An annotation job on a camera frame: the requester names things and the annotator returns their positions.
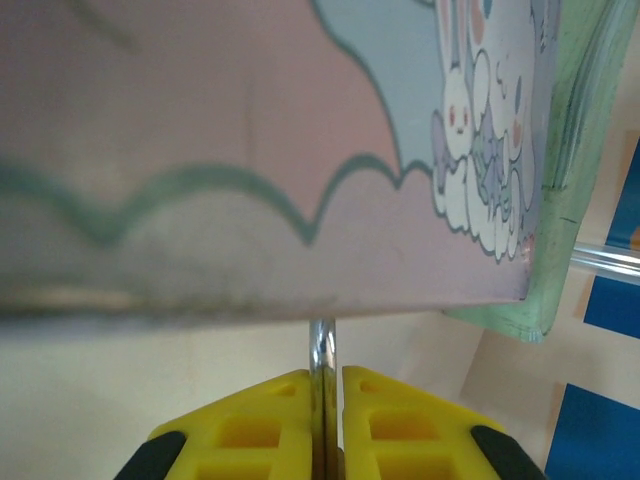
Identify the shiny metal handle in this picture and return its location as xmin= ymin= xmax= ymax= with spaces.
xmin=308 ymin=318 xmax=346 ymax=480

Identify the clear plastic tube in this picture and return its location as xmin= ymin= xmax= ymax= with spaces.
xmin=569 ymin=241 xmax=640 ymax=287

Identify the blue background panel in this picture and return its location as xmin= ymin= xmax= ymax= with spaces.
xmin=543 ymin=382 xmax=640 ymax=480

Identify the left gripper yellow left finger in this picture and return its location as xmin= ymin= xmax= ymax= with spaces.
xmin=113 ymin=369 xmax=314 ymax=480

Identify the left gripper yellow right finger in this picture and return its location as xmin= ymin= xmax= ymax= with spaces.
xmin=341 ymin=365 xmax=549 ymax=480

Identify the pink box with bunny print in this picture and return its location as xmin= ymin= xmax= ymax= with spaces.
xmin=0 ymin=0 xmax=559 ymax=327

